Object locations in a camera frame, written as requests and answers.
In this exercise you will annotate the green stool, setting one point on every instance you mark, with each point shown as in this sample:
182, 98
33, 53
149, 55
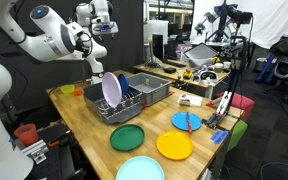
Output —
238, 133

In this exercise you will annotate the white flat box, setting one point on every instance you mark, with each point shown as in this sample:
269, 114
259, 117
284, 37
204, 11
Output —
192, 100

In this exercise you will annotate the small checkered tag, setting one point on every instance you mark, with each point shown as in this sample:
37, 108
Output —
147, 81

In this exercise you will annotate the clear plastic storage bin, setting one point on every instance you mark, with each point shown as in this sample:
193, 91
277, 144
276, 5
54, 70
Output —
200, 55

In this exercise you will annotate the white backdrop cloth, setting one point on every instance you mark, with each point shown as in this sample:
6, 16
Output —
277, 20

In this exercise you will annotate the lilac plate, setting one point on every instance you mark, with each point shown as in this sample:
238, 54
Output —
111, 90

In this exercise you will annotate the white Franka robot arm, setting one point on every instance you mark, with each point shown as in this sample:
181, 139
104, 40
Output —
44, 36

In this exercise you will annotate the grey dish drying rack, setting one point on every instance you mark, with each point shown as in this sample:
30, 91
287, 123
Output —
117, 115

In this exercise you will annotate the black keyboard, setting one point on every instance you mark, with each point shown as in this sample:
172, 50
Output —
174, 63

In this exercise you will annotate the light turquoise plate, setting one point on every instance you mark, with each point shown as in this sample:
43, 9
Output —
139, 170

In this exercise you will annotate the dark blue plate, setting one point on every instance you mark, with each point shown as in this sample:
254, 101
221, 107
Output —
124, 85

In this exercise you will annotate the aluminium extrusion bracket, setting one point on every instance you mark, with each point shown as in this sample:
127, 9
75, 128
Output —
35, 151

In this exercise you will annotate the green plate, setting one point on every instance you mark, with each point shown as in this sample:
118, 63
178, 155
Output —
127, 137

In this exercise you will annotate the yellow plate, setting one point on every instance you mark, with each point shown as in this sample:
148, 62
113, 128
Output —
174, 145

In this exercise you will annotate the grey plastic bin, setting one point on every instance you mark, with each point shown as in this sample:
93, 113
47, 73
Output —
157, 91

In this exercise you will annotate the grey office chair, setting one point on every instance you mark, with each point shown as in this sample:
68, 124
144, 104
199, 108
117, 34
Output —
287, 68

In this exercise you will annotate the blue tape piece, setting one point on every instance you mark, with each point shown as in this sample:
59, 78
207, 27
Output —
219, 137

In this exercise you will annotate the black power adapter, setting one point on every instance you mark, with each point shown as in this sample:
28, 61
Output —
170, 70

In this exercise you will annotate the blue black camera rig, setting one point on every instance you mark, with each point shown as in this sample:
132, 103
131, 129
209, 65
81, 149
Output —
222, 13

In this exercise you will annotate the pink stool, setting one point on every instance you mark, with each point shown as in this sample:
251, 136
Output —
244, 103

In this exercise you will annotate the lime green bowl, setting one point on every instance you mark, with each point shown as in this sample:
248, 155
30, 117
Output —
67, 89

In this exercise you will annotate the black computer monitor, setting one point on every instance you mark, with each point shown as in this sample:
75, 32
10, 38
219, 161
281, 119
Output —
158, 46

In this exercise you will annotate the small orange cup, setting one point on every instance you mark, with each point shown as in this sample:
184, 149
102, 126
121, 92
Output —
78, 92

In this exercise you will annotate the wooden background desk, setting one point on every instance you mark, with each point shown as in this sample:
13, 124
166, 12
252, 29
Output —
157, 71

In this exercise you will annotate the orange knife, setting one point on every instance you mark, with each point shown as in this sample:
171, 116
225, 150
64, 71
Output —
189, 126

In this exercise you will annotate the large red-orange cup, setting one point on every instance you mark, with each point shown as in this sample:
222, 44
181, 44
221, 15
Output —
26, 135

